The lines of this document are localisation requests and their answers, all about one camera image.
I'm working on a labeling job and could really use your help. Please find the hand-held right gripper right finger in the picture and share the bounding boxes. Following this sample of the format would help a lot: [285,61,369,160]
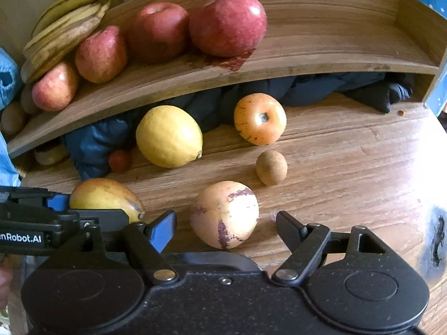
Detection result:
[272,211,388,286]

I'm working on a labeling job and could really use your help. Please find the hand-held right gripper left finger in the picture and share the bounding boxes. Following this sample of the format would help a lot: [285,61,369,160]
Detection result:
[84,210,179,285]

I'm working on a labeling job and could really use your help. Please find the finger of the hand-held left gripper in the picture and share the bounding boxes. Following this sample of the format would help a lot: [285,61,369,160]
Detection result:
[54,209,130,243]
[0,186,72,213]

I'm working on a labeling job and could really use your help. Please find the yellow pear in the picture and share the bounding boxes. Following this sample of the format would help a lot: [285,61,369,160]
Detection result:
[69,178,145,224]

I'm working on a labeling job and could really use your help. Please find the small red tomato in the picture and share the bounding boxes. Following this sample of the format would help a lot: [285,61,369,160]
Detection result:
[108,149,132,173]

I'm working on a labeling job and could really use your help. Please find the purple striped pepino melon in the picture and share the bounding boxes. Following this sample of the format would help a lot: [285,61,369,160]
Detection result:
[190,181,260,250]

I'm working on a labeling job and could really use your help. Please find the small brown kiwi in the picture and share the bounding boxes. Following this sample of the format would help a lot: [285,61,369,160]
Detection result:
[256,150,288,186]

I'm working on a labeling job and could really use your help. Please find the yellow lemon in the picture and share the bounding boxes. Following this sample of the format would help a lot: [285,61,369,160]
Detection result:
[135,105,204,169]

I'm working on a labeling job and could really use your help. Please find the person's left hand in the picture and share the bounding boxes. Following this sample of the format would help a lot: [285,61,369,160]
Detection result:
[0,255,15,309]

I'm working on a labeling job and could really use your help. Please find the dark blue quilted jacket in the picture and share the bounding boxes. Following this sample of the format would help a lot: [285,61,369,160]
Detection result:
[65,73,416,182]

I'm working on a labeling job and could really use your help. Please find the orange speckled pepino melon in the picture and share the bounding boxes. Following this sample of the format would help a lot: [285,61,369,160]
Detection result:
[234,93,287,146]

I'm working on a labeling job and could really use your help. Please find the pink striped apple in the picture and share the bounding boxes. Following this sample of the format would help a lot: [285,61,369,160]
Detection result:
[32,61,79,111]

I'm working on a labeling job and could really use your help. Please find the light blue cloth garment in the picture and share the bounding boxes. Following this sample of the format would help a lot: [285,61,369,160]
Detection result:
[0,47,23,187]

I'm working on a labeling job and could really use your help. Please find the brown spotted banana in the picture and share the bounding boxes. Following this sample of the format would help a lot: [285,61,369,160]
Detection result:
[20,16,103,83]

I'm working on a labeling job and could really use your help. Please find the orange-red apple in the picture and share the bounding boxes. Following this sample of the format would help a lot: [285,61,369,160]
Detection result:
[75,25,128,84]

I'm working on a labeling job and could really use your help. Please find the bunch of bananas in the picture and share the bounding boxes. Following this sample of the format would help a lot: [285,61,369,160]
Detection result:
[22,0,113,64]

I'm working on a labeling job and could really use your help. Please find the yellow banana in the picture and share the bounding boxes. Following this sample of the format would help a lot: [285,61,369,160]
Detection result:
[23,2,106,56]

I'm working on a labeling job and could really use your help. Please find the curved wooden shelf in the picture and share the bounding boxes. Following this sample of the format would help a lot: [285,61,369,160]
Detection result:
[7,0,443,159]

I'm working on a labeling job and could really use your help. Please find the dark red apple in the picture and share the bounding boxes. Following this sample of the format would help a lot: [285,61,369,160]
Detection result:
[126,2,191,64]
[189,0,268,57]

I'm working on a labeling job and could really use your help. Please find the green-yellow banana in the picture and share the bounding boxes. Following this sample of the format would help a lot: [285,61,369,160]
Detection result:
[31,0,101,39]

